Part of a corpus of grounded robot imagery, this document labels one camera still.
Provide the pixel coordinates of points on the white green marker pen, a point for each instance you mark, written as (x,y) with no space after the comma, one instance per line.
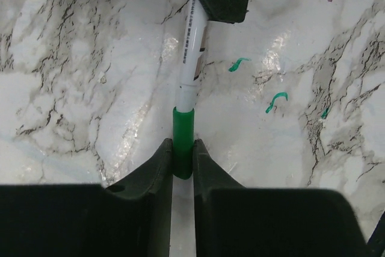
(192,56)

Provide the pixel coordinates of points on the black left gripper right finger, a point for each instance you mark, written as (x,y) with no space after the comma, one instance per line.
(233,220)

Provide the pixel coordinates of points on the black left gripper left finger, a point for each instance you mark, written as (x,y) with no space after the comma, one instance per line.
(129,218)

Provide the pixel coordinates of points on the green marker cap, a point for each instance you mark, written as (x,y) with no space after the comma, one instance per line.
(183,141)

